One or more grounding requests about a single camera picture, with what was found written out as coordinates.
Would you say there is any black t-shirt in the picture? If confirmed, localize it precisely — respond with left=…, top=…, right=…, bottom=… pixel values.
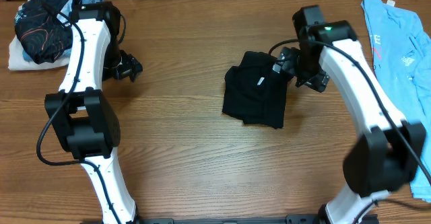
left=222, top=51, right=291, bottom=129

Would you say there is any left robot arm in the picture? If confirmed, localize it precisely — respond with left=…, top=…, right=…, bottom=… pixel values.
left=41, top=2, right=143, bottom=223

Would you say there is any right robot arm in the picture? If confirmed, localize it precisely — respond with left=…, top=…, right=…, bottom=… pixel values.
left=273, top=5, right=426, bottom=224

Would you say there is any black orange patterned shirt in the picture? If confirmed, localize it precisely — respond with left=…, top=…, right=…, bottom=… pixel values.
left=15, top=0, right=79, bottom=65

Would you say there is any folded white garment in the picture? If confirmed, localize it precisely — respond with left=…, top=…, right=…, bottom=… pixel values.
left=8, top=36, right=69, bottom=71

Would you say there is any light blue t-shirt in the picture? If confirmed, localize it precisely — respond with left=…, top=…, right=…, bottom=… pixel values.
left=360, top=0, right=431, bottom=203

